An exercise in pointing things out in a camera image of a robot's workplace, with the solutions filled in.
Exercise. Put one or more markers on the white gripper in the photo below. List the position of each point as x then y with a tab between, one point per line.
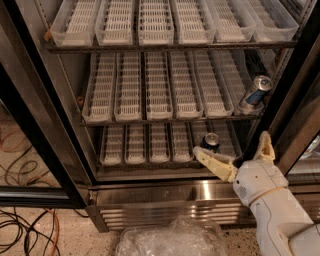
259	182

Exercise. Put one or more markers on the redbull can shelf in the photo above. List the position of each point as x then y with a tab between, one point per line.
260	87

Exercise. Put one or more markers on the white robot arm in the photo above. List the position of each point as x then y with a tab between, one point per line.
283	226

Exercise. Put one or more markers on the blue can bottom shelf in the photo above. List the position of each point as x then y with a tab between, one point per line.
210	141

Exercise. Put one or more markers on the steel fridge base grille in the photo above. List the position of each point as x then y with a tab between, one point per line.
117	207

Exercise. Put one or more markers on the glass fridge door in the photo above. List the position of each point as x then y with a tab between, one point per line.
37	92

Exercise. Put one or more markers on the clear plastic bag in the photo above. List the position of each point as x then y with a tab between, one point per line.
182	237

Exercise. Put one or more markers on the top wire shelf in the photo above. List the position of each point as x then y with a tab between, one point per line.
168	48

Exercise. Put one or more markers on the wire shelf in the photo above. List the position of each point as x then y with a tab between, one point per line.
168	48
147	165
145	121

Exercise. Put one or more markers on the middle wire shelf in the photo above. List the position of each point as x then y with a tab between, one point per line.
145	121

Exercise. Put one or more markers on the bottom wire shelf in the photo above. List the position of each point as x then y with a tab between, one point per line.
147	165

